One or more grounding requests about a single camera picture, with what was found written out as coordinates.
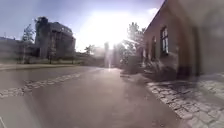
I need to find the cobblestone kerb strip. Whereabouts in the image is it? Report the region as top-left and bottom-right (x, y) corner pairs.
(0, 71), (84, 100)

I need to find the grey asphalt path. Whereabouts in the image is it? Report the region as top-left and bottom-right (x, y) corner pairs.
(0, 66), (188, 128)

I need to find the low building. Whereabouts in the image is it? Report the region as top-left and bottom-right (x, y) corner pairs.
(0, 36), (36, 63)

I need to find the grey asphalt road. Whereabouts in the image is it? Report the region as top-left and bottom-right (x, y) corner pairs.
(0, 65), (101, 91)

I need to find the tree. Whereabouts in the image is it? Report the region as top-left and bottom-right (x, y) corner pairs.
(21, 23), (36, 63)
(116, 21), (147, 74)

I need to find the tall multi-storey building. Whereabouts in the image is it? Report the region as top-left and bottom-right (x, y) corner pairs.
(34, 16), (77, 62)

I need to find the brown brick building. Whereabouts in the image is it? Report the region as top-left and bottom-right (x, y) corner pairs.
(142, 0), (224, 81)

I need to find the row of distant trees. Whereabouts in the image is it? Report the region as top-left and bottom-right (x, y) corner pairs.
(83, 44), (105, 66)

